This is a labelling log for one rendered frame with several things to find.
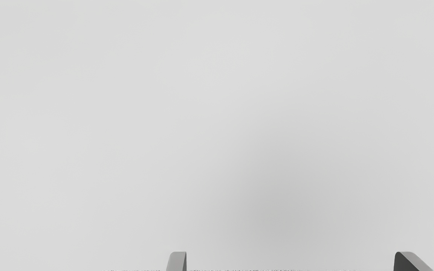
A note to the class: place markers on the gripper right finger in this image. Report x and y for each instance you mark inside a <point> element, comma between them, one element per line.
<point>407,263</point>

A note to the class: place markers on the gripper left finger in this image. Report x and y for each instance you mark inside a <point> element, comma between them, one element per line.
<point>177,262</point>

